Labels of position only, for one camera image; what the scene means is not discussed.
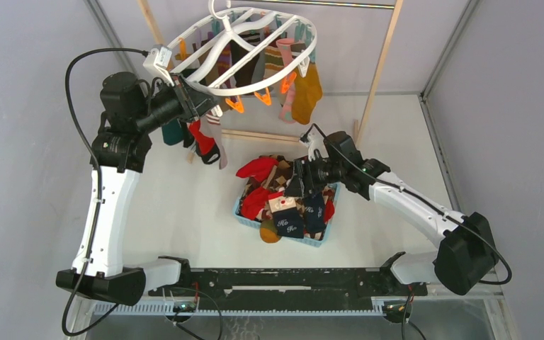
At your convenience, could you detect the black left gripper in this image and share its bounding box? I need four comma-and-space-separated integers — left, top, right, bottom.
134, 73, 220, 134

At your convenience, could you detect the wooden rack frame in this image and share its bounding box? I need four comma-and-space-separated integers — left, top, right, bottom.
138, 0, 404, 164

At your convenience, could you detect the white clothespin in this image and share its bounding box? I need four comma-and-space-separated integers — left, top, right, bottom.
297, 56, 310, 78

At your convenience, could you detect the brown argyle sock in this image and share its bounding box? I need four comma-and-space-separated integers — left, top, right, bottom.
261, 154, 294, 191

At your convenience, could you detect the navy sock with lettering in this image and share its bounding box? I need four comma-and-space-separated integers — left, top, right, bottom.
269, 194, 305, 239

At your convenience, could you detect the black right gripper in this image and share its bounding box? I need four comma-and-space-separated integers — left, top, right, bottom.
283, 154, 345, 198

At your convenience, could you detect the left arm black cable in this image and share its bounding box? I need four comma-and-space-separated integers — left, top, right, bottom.
60, 47, 150, 338

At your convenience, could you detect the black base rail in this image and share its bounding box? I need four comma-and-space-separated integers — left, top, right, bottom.
170, 256, 429, 298

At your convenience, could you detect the light blue plastic basket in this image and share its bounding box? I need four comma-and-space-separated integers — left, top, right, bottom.
233, 183, 340, 247

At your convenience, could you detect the white round clip hanger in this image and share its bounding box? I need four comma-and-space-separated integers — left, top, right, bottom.
165, 1, 317, 97

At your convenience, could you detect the red and cream Christmas sock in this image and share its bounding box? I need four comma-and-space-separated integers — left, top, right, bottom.
188, 121, 220, 165

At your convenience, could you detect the pink sock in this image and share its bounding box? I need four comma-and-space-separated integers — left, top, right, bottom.
277, 38, 296, 123

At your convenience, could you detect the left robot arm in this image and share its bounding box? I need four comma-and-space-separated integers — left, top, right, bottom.
56, 72, 217, 306

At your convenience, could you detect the mustard yellow sock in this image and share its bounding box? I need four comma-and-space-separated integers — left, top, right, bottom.
292, 63, 323, 125

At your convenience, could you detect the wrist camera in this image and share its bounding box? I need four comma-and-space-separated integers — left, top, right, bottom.
142, 45, 174, 87
299, 125, 328, 162

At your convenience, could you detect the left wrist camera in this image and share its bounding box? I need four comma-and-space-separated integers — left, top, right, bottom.
142, 45, 174, 87

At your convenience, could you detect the orange clothespin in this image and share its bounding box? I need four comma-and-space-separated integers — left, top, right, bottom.
225, 96, 244, 113
280, 71, 297, 94
254, 87, 272, 106

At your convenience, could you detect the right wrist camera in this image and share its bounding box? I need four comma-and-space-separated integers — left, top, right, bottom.
299, 125, 328, 162

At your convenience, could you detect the grey ribbed sock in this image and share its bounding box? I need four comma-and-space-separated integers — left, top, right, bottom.
205, 110, 228, 170

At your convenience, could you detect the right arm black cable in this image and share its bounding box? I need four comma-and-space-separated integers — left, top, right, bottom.
309, 123, 513, 340

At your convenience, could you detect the brown white-striped sock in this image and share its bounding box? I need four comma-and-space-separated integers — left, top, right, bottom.
230, 33, 266, 88

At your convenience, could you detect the olive orange-toe sock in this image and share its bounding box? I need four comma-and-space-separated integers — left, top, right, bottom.
259, 220, 282, 244

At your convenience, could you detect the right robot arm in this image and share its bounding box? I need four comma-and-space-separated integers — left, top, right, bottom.
284, 125, 502, 295

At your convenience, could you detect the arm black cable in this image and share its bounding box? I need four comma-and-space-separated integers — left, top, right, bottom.
60, 47, 150, 338
309, 123, 513, 340

